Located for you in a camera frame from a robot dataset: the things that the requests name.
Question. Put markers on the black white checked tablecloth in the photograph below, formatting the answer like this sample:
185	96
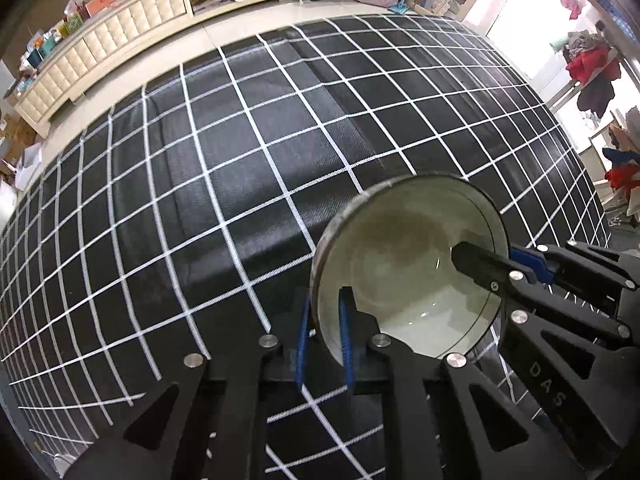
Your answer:
200	185

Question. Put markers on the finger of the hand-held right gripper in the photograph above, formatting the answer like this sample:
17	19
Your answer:
535	260
480	262

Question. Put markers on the hanging clothes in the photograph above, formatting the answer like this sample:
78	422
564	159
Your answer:
590	67

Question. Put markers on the cardboard boxes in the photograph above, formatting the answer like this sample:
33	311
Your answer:
17	135

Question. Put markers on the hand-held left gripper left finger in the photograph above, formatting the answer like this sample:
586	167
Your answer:
301	350

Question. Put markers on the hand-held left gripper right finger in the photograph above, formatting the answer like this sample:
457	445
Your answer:
346	345

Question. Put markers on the cream tv cabinet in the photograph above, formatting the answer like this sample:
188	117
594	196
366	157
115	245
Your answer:
125	15

